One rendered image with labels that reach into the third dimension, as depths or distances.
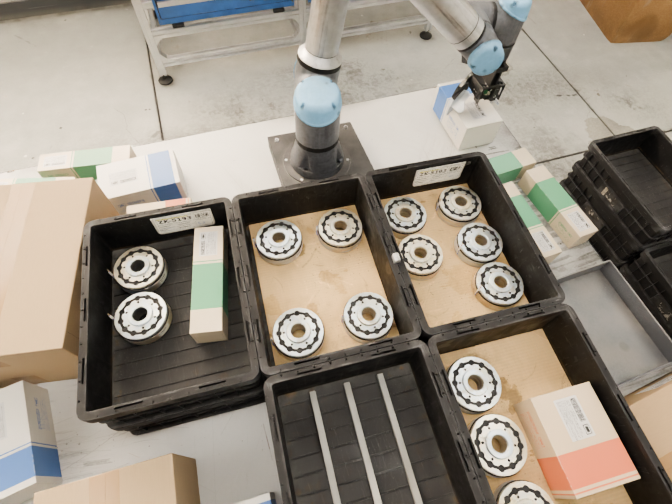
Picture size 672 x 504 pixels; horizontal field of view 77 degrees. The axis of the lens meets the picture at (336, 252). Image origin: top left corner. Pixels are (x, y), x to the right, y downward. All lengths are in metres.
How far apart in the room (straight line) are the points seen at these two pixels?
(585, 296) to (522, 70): 2.04
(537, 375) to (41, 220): 1.08
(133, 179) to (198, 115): 1.36
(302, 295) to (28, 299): 0.53
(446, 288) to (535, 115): 1.94
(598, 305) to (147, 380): 1.06
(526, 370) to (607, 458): 0.19
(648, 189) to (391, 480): 1.45
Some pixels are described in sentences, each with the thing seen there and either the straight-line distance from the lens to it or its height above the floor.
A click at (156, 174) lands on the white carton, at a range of 1.22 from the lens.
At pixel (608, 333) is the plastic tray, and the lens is 1.23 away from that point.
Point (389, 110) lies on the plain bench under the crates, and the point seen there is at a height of 0.70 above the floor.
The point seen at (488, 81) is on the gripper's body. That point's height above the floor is 0.92.
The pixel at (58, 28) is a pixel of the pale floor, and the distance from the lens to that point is 3.47.
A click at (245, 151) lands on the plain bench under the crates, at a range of 1.34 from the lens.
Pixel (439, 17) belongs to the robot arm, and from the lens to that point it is 0.99.
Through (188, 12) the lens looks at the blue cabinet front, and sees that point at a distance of 2.61.
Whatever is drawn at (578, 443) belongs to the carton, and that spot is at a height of 0.90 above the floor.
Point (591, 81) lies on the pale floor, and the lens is 3.20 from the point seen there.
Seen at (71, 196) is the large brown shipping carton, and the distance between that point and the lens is 1.10.
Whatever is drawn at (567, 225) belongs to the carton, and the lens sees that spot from 1.28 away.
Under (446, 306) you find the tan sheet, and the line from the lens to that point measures 0.94.
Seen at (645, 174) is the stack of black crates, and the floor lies 0.49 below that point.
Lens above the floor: 1.67
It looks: 60 degrees down
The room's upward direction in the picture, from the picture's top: 4 degrees clockwise
